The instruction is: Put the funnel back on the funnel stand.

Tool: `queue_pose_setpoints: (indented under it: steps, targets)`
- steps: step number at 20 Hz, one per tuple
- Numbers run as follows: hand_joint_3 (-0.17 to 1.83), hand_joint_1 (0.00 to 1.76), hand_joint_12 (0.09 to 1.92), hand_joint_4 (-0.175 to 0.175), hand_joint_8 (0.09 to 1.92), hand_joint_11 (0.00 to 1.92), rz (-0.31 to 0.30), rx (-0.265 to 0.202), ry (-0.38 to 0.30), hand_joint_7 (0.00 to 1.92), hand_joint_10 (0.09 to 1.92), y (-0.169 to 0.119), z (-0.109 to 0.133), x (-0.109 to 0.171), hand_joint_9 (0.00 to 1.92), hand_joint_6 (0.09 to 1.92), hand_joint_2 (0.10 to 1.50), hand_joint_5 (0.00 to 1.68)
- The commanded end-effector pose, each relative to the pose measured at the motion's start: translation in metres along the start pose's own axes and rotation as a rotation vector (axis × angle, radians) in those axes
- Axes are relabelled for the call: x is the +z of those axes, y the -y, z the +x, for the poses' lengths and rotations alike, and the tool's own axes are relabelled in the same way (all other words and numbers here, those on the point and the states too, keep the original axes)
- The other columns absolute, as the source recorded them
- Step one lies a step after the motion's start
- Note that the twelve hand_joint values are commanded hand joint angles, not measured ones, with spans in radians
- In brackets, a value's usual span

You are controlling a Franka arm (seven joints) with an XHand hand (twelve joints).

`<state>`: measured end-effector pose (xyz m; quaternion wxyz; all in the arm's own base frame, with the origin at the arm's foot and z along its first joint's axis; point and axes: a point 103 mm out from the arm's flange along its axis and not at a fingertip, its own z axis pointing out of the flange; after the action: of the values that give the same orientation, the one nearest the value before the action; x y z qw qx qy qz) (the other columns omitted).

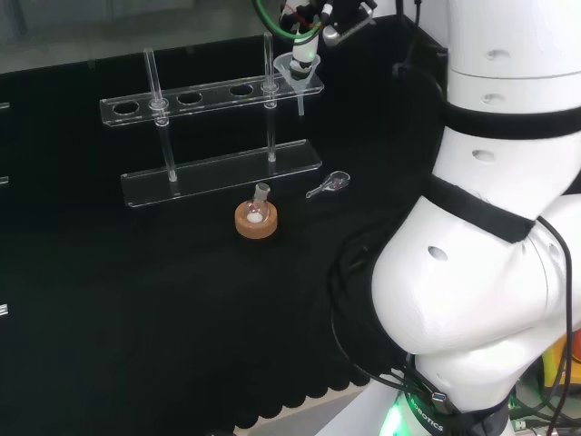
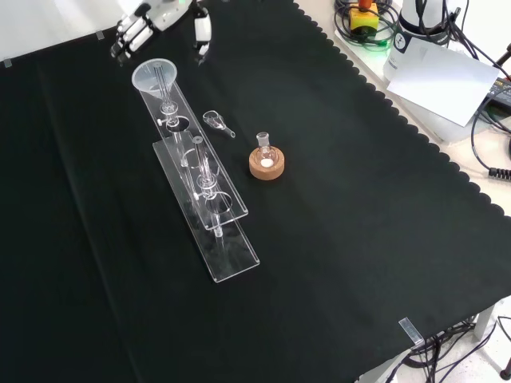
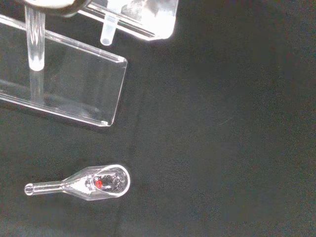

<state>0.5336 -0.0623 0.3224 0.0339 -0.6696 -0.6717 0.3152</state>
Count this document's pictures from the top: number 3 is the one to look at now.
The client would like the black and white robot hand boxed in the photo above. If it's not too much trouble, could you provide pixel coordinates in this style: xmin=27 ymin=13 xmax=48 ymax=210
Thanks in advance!
xmin=23 ymin=0 xmax=92 ymax=18

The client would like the black bench cloth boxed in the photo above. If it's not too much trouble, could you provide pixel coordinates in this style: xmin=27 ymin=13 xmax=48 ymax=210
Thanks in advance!
xmin=0 ymin=0 xmax=316 ymax=237

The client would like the clear glass weighing funnel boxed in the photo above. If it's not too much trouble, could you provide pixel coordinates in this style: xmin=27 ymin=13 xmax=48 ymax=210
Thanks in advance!
xmin=24 ymin=164 xmax=131 ymax=201

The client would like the clear acrylic funnel stand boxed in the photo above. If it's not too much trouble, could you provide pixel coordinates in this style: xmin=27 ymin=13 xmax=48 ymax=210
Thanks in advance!
xmin=0 ymin=0 xmax=179 ymax=128

